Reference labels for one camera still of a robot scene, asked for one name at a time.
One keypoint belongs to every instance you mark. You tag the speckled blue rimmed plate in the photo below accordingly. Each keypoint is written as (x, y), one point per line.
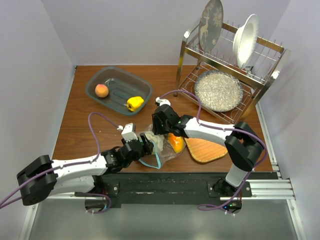
(218, 91)

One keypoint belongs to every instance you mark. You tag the clear zip top bag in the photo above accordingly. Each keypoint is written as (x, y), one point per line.
(165, 147)

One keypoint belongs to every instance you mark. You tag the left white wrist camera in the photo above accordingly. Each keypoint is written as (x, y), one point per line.
(129, 132)

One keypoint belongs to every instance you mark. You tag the metal dish rack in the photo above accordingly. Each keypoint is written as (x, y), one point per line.
(262, 70)

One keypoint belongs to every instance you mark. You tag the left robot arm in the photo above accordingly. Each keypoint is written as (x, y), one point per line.
(45, 177)

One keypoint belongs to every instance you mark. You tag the white fake cauliflower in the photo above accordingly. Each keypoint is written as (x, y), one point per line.
(157, 139)

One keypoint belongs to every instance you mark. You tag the yellow fake bell pepper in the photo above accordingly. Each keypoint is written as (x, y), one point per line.
(134, 103)

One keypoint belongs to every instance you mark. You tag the orange fake fruit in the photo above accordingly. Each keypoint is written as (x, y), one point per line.
(176, 142)

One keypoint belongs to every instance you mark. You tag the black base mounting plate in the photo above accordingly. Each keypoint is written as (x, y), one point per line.
(166, 188)

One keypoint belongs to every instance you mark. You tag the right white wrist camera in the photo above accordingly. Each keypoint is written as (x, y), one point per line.
(162, 101)

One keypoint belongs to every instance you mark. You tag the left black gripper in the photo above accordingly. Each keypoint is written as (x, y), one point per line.
(147, 146)

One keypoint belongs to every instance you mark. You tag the clear glass container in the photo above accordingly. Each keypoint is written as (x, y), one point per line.
(122, 85)

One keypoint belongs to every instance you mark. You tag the fake brown egg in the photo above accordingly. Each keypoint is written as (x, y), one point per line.
(101, 90)

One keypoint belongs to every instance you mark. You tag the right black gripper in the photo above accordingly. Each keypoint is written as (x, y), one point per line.
(156, 129)

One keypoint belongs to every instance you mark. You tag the white bowl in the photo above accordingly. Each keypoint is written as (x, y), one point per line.
(245, 40)

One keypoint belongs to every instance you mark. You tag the aluminium frame rail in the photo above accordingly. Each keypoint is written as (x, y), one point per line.
(268, 214)

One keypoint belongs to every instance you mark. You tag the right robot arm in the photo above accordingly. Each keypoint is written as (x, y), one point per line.
(243, 145)

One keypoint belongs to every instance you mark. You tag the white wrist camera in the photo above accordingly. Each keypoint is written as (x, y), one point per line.
(162, 101)
(129, 132)

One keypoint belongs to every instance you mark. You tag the woven bamboo tray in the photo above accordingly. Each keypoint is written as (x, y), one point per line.
(204, 151)

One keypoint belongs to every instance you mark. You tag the grey reindeer plate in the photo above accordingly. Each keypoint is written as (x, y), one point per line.
(210, 25)

